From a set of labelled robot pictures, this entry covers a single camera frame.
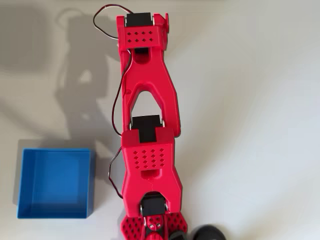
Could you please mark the blue plastic box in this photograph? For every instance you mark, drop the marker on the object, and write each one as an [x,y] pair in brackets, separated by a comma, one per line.
[56,183]

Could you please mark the red perforated robot base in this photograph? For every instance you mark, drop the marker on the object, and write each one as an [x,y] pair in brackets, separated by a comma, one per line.
[178,223]

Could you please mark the black round object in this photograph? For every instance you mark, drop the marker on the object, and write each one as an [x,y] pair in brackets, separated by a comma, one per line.
[208,233]

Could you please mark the red robot arm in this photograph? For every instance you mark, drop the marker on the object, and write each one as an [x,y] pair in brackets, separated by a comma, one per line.
[150,75]

